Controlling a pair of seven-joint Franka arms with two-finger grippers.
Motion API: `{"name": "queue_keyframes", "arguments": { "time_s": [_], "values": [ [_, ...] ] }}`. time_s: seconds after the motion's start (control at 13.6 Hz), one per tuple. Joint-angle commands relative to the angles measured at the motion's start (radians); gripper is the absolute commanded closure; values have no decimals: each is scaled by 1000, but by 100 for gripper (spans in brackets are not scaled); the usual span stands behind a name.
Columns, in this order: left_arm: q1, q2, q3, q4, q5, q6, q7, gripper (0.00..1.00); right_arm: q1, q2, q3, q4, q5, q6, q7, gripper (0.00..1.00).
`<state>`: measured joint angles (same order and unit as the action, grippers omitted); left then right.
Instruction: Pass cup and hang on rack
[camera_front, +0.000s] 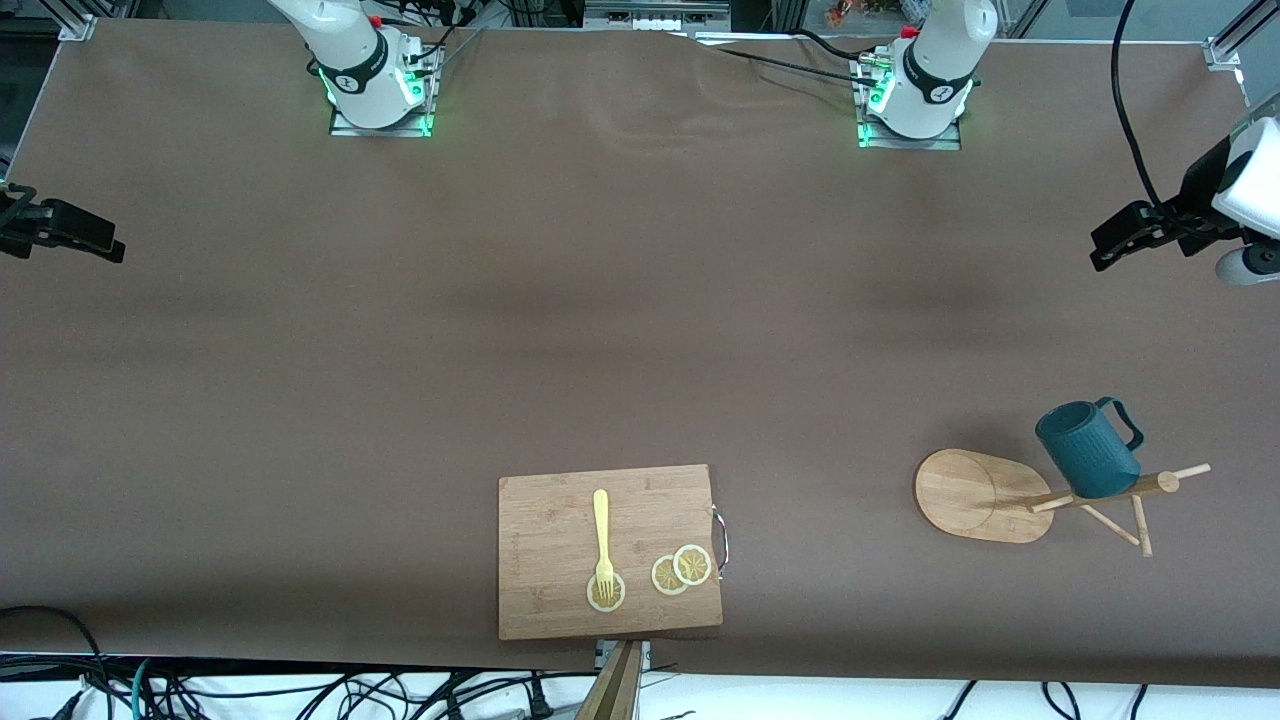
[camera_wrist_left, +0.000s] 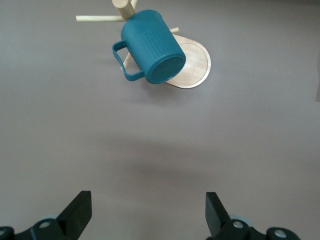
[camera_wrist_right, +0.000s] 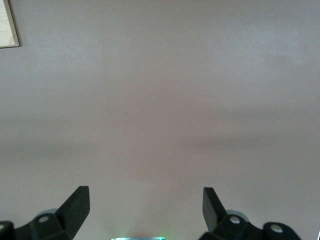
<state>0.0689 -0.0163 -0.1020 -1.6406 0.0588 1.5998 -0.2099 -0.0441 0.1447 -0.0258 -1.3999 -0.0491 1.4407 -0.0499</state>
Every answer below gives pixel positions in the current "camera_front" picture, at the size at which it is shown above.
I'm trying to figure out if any teal cup yellow inside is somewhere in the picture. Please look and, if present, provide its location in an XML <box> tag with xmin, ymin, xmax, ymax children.
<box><xmin>1034</xmin><ymin>396</ymin><xmax>1146</xmax><ymax>500</ymax></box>

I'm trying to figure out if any wooden cup rack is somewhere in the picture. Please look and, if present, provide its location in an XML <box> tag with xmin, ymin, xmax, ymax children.
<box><xmin>914</xmin><ymin>448</ymin><xmax>1212</xmax><ymax>559</ymax></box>

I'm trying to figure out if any brown table cover sheet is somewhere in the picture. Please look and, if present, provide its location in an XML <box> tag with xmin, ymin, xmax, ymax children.
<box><xmin>0</xmin><ymin>18</ymin><xmax>1280</xmax><ymax>689</ymax></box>

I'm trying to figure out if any grey power strip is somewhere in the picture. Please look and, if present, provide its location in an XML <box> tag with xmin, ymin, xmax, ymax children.
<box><xmin>585</xmin><ymin>0</ymin><xmax>731</xmax><ymax>31</ymax></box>

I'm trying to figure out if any yellow plastic fork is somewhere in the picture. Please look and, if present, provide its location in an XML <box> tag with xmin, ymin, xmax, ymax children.
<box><xmin>592</xmin><ymin>488</ymin><xmax>617</xmax><ymax>607</ymax></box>

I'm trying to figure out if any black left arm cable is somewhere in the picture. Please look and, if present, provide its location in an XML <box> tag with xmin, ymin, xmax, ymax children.
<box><xmin>1110</xmin><ymin>0</ymin><xmax>1169</xmax><ymax>213</ymax></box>

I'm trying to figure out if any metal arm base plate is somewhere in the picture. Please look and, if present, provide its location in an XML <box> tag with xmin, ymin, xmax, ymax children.
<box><xmin>328</xmin><ymin>100</ymin><xmax>435</xmax><ymax>139</ymax></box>
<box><xmin>856</xmin><ymin>115</ymin><xmax>963</xmax><ymax>151</ymax></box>

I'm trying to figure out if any black cable on table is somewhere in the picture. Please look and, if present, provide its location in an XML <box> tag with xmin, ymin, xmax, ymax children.
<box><xmin>695</xmin><ymin>40</ymin><xmax>883</xmax><ymax>89</ymax></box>
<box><xmin>795</xmin><ymin>28</ymin><xmax>886</xmax><ymax>65</ymax></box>

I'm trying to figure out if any thick black looped cable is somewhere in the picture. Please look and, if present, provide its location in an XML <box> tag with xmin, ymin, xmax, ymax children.
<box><xmin>0</xmin><ymin>605</ymin><xmax>113</xmax><ymax>720</ymax></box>

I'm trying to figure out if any thin cable at arm base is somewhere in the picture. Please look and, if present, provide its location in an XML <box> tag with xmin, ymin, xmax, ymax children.
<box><xmin>400</xmin><ymin>20</ymin><xmax>488</xmax><ymax>77</ymax></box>

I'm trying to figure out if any thin black tangled cable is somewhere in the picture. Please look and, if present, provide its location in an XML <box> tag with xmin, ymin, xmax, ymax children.
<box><xmin>150</xmin><ymin>668</ymin><xmax>526</xmax><ymax>720</ymax></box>

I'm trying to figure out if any wooden cutting board metal handle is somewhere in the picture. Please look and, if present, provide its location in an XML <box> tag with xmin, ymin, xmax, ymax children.
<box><xmin>497</xmin><ymin>463</ymin><xmax>730</xmax><ymax>642</ymax></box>

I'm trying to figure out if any small metal bracket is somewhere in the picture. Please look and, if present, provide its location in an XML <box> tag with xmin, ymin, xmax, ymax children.
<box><xmin>595</xmin><ymin>638</ymin><xmax>653</xmax><ymax>673</ymax></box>

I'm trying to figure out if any wooden post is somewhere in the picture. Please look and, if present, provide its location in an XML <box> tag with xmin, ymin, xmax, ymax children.
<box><xmin>575</xmin><ymin>640</ymin><xmax>643</xmax><ymax>720</ymax></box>

